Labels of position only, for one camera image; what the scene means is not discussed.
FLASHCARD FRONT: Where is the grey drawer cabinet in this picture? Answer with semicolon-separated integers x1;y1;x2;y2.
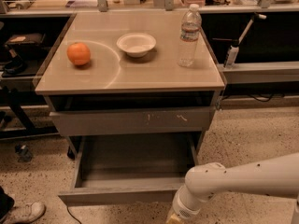
35;10;226;161

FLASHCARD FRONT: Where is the small dark floor object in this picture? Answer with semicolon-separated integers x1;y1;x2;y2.
15;145;33;162

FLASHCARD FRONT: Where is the white sneaker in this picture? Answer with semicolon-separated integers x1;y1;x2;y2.
3;202;46;224

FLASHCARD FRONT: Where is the white caulk gun tool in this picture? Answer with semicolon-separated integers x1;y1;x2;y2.
223;13;267;68

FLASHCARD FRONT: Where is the grey drawer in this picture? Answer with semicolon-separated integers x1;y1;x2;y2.
59;133;197;206
50;106;215;136

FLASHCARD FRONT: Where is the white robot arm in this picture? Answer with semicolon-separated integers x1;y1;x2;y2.
165;153;299;224

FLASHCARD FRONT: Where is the clear plastic water bottle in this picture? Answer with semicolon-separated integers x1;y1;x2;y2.
178;4;202;67

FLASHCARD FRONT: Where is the black floor cable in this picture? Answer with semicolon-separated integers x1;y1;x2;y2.
66;205;82;224

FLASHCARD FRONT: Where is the grey top drawer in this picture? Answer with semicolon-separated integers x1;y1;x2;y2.
50;106;215;136

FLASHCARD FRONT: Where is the orange fruit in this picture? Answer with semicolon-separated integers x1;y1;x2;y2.
66;42;91;65

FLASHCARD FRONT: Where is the white bowl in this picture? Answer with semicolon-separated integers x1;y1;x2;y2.
117;33;156;58

